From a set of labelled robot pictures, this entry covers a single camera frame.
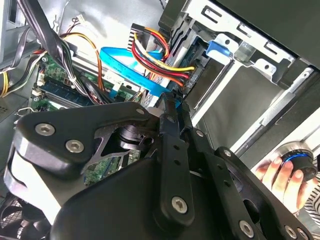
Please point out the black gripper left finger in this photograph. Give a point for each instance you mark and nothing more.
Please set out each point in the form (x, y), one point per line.
(75, 120)

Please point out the bare human hand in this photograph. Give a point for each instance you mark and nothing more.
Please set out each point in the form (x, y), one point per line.
(287, 185)

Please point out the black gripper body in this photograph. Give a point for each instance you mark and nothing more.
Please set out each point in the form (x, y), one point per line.
(112, 212)

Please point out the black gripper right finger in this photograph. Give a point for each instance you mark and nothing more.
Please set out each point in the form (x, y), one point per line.
(220, 175)

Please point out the round black blue-ringed tool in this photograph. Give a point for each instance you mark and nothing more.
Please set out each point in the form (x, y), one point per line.
(303, 165)

